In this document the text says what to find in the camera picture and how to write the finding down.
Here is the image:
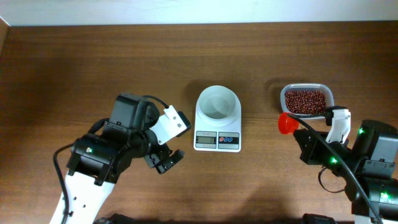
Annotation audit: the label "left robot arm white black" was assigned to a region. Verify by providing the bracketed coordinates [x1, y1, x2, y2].
[51, 93, 191, 223]

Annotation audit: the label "orange measuring scoop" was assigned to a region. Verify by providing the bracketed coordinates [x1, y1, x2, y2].
[278, 112, 300, 134]

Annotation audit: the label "white round bowl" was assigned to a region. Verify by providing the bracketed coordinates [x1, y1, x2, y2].
[197, 85, 238, 120]

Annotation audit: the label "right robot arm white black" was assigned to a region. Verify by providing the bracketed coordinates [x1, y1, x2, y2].
[293, 119, 397, 223]

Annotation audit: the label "clear plastic bean container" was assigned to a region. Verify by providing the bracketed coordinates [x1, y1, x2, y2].
[280, 83, 335, 119]

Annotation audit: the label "red beans in container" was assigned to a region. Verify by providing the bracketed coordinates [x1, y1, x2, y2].
[285, 90, 326, 115]

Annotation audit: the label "white digital kitchen scale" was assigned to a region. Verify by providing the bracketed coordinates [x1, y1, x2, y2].
[193, 95, 242, 152]

